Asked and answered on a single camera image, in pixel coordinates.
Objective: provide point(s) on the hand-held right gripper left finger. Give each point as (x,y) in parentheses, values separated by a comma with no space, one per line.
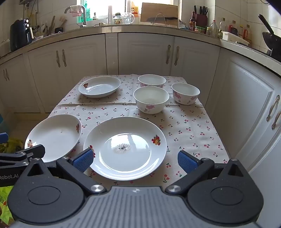
(84,159)

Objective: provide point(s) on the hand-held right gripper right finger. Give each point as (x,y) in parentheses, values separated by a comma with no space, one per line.
(186,162)

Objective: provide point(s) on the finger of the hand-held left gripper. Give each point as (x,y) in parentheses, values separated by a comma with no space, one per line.
(3,137)
(33,151)

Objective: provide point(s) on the white fruit print plate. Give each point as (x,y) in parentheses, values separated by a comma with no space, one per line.
(98,88)
(131,162)
(54,136)

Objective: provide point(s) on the white pink floral bowl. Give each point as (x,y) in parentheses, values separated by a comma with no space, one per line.
(151,98)
(151,79)
(185,92)

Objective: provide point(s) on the yellow green plastic bag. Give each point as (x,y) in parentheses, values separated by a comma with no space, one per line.
(14,145)

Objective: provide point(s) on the green printed packet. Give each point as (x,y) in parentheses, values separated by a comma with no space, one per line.
(5,203)

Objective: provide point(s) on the cherry print tablecloth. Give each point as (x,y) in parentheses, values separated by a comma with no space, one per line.
(186,122)

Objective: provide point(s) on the black air fryer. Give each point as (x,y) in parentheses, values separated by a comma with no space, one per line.
(19,35)

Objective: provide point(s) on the white kitchen cabinet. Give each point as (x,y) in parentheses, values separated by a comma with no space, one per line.
(142,54)

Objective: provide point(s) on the wooden spatula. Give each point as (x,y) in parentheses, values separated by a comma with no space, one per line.
(52,22)
(63,22)

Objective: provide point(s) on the white plastic tray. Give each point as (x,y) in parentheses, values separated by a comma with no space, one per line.
(235,38)

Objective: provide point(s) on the small glass jar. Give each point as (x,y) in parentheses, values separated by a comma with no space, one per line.
(207,30)

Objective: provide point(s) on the clear plastic bottle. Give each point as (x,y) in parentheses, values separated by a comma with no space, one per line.
(213,29)

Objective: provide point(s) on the blue white plastic bag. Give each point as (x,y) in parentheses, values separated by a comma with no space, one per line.
(182,24)

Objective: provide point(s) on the green label bottle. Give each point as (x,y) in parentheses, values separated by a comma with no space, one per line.
(221,28)

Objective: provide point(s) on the steel kitchen faucet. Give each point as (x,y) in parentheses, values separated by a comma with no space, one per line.
(84,19)

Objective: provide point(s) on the dark sauce bottle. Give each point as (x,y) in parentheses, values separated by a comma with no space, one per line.
(192,22)

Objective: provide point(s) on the yellow oil bottle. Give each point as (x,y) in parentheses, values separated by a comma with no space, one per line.
(247,32)
(241,31)

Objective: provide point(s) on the red container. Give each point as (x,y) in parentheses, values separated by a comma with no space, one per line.
(232,28)

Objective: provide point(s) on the stone kitchen counter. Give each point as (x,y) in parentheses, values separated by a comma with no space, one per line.
(140,28)

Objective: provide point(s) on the white soap bottle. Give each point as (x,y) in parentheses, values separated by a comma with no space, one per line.
(95,17)

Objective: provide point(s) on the floral glass jar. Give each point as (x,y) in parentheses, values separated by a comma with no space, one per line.
(118,19)

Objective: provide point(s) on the dark red knife block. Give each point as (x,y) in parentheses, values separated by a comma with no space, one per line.
(200,19)

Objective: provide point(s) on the black kitchen knife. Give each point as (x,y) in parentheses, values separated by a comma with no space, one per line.
(169,19)

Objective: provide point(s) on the green dish soap bottle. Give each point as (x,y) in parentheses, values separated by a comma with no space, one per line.
(87,13)

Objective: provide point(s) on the stack of white cups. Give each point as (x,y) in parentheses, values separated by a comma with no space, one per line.
(110,15)

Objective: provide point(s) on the glass pitcher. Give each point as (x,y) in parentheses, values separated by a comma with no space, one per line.
(127,18)

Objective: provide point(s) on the pink cloth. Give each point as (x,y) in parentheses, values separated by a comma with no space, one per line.
(75,9)

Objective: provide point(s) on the black wok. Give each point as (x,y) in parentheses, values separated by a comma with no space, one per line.
(272,40)

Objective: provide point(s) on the window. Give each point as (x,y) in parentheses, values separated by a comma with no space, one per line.
(103,6)

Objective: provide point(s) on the wooden cutting board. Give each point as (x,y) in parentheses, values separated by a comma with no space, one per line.
(158,9)

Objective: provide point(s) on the yellow box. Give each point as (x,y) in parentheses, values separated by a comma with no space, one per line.
(134,12)

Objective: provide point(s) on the clear tall bottle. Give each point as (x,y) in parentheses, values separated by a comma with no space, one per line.
(128,6)

